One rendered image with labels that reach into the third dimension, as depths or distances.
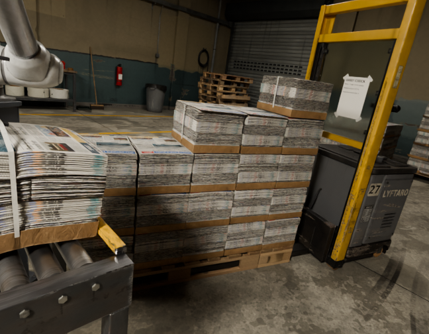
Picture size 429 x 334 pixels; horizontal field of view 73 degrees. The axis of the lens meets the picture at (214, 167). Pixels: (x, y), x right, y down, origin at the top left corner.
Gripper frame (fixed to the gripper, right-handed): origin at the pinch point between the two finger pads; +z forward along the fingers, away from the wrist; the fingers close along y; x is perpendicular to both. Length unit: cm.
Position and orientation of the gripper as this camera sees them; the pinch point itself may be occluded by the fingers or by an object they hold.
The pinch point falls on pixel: (2, 90)
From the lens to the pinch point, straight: 81.2
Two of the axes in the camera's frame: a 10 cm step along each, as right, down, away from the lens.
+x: 6.6, 3.3, -6.8
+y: -2.1, 9.4, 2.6
